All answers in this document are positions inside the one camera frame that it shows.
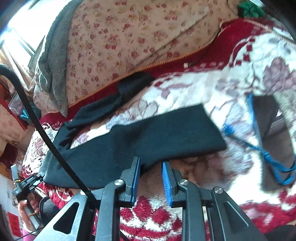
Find black cable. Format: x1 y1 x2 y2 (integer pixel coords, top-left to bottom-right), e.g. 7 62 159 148
0 64 98 207

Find clear plastic container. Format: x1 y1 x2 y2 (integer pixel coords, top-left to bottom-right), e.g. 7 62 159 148
9 93 24 116

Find red white floral blanket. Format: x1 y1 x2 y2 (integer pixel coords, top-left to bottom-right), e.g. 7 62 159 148
23 20 295 240

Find black tablet with blue lanyard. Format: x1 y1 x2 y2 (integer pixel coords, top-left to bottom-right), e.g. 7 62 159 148
223 94 295 191

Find red wall decoration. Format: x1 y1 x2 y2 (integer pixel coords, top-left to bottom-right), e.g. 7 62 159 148
8 212 22 237

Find pink sleeve forearm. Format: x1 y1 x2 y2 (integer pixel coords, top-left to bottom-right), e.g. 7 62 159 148
22 228 38 241

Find floral beige quilt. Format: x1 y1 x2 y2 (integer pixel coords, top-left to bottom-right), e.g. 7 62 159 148
33 1 239 113

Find teal object by bed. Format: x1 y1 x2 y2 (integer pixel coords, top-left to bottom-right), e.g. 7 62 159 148
20 106 42 125

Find person's left hand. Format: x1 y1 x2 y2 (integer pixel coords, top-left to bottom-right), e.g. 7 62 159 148
18 193 39 235

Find black pants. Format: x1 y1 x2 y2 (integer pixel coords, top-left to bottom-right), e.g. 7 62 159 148
53 72 226 189

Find grey fleece towel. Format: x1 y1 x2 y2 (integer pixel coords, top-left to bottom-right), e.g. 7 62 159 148
38 1 82 116

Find green cloth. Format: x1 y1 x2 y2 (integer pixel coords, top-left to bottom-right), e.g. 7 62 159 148
238 1 266 18

